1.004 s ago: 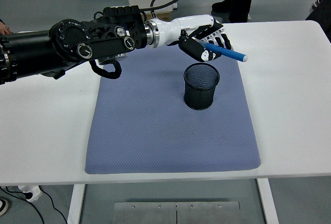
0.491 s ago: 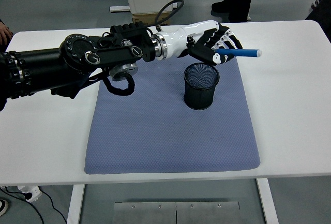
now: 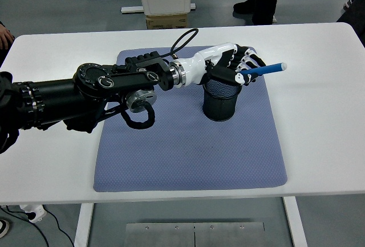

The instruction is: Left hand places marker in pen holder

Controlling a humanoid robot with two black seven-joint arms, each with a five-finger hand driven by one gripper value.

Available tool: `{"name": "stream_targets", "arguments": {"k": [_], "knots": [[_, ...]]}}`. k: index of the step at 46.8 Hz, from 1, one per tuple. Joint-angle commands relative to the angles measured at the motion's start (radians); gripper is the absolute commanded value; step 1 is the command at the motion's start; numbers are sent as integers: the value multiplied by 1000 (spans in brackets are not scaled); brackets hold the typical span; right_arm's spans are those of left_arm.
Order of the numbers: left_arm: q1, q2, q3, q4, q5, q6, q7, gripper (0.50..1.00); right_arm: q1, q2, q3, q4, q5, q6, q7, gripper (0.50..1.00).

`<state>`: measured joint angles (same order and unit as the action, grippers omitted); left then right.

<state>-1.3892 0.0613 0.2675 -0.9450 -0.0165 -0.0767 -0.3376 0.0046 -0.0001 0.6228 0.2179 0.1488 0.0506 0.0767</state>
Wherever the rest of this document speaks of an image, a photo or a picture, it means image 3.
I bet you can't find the person's hand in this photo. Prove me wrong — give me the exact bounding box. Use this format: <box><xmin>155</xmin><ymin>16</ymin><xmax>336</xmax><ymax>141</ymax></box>
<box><xmin>0</xmin><ymin>23</ymin><xmax>15</xmax><ymax>50</ymax></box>

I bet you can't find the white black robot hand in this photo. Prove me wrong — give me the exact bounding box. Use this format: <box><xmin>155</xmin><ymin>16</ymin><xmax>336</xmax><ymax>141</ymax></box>
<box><xmin>184</xmin><ymin>42</ymin><xmax>267</xmax><ymax>87</ymax></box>

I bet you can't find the blue marker pen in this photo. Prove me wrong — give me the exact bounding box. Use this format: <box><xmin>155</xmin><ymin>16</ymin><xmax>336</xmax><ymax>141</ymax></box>
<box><xmin>244</xmin><ymin>62</ymin><xmax>287</xmax><ymax>76</ymax></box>

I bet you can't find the black mesh pen holder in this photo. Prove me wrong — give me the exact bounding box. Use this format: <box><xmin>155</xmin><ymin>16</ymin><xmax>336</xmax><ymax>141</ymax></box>
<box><xmin>202</xmin><ymin>77</ymin><xmax>244</xmax><ymax>122</ymax></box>

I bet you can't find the brown cardboard box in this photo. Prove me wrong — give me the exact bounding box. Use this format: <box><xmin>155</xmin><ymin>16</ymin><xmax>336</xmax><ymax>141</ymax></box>
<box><xmin>145</xmin><ymin>13</ymin><xmax>189</xmax><ymax>30</ymax></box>

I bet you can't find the white base bar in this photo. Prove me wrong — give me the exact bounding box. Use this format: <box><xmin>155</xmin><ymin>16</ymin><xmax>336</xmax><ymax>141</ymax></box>
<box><xmin>120</xmin><ymin>2</ymin><xmax>197</xmax><ymax>14</ymax></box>

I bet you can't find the blue-grey padded mat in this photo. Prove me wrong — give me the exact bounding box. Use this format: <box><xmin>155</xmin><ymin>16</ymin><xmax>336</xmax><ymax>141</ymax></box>
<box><xmin>93</xmin><ymin>46</ymin><xmax>289</xmax><ymax>193</ymax></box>

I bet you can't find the white power strip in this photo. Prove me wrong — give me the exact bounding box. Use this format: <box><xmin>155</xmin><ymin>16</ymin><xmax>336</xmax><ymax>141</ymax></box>
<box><xmin>19</xmin><ymin>204</ymin><xmax>47</xmax><ymax>224</ymax></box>

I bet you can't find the white table leg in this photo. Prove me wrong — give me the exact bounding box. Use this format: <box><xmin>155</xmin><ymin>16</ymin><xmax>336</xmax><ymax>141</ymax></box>
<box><xmin>73</xmin><ymin>203</ymin><xmax>95</xmax><ymax>247</ymax></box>
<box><xmin>282</xmin><ymin>196</ymin><xmax>308</xmax><ymax>247</ymax></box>

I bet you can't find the person's shoe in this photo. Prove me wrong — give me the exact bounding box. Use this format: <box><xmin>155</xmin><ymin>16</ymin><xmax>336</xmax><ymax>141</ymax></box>
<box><xmin>0</xmin><ymin>218</ymin><xmax>10</xmax><ymax>238</ymax></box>

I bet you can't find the black floor cable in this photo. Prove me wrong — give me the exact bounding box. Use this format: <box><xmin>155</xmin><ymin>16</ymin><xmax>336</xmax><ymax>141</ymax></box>
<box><xmin>0</xmin><ymin>205</ymin><xmax>51</xmax><ymax>247</ymax></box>
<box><xmin>44</xmin><ymin>208</ymin><xmax>75</xmax><ymax>247</ymax></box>

